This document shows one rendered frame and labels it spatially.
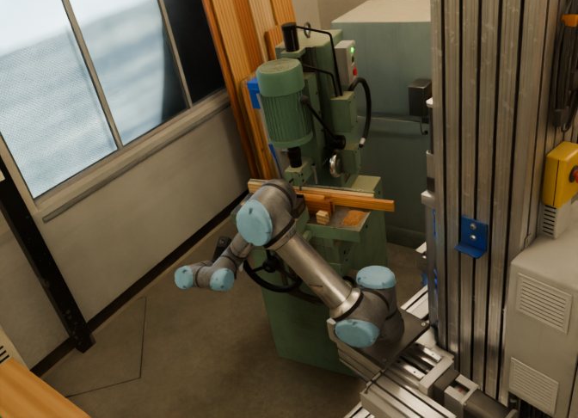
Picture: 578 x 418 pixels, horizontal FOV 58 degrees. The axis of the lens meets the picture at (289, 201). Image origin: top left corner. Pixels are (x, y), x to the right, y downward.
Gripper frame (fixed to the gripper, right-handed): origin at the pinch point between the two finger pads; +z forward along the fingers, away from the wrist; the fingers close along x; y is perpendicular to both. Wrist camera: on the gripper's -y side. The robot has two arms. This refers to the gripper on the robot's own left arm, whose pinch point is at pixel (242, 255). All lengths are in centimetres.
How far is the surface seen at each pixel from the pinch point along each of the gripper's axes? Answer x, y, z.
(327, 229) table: 26.1, -9.6, 22.0
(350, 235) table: 35.7, -7.7, 23.1
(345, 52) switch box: 29, -81, 33
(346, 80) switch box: 26, -70, 39
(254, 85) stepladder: -49, -79, 82
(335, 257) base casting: 26.4, 3.0, 28.8
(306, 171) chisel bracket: 12.4, -32.3, 30.0
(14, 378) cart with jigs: -89, 54, -40
